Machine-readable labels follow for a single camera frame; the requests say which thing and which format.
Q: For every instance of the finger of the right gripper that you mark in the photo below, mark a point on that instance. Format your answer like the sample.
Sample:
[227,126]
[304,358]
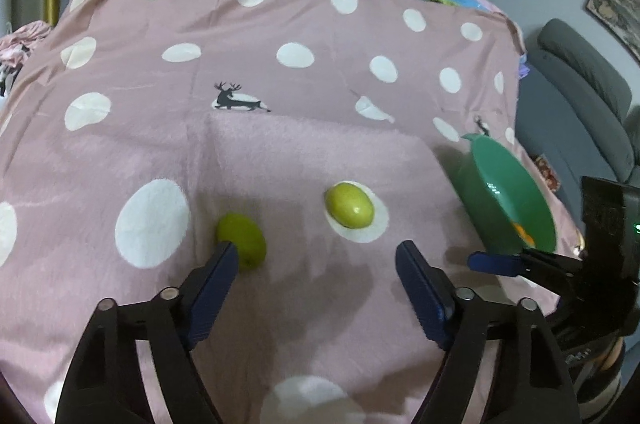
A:
[499,265]

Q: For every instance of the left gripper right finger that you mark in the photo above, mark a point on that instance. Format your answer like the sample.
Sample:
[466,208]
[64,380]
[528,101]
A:
[428,290]

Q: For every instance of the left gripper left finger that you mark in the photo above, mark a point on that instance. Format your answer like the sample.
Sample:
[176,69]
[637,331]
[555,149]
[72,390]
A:
[207,289]

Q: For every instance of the green plastic bowl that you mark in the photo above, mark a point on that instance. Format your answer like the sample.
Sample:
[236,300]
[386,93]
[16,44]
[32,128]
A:
[504,203]

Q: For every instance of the green round fruit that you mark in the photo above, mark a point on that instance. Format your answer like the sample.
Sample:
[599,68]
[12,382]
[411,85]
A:
[247,238]

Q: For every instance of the large green tomato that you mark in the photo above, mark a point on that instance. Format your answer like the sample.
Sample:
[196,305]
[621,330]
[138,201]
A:
[349,206]

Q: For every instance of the grey sofa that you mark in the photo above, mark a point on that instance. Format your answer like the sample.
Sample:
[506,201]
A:
[574,108]

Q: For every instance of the pink polka dot cloth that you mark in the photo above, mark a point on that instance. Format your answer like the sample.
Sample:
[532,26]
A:
[137,124]

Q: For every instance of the folded colourful clothes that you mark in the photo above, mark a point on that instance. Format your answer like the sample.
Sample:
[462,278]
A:
[490,8]

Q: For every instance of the framed wall picture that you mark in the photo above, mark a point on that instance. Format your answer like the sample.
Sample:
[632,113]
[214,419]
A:
[621,17]

